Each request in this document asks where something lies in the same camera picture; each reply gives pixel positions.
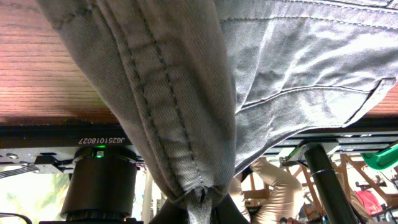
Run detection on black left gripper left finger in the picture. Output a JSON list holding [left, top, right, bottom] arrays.
[[149, 199, 188, 224]]

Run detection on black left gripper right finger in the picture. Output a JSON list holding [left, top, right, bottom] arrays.
[[214, 194, 249, 224]]

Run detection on grey shorts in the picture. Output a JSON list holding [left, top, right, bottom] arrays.
[[39, 0, 397, 223]]

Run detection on black cylindrical arm base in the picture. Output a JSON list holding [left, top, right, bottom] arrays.
[[39, 145, 144, 224]]

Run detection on white gloved hand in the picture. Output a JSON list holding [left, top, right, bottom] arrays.
[[228, 157, 304, 223]]

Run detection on black support pole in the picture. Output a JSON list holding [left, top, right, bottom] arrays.
[[302, 142, 364, 224]]

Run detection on green clamp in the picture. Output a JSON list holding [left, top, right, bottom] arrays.
[[361, 141, 397, 171]]

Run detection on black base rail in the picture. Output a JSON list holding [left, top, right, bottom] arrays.
[[1, 118, 397, 173]]

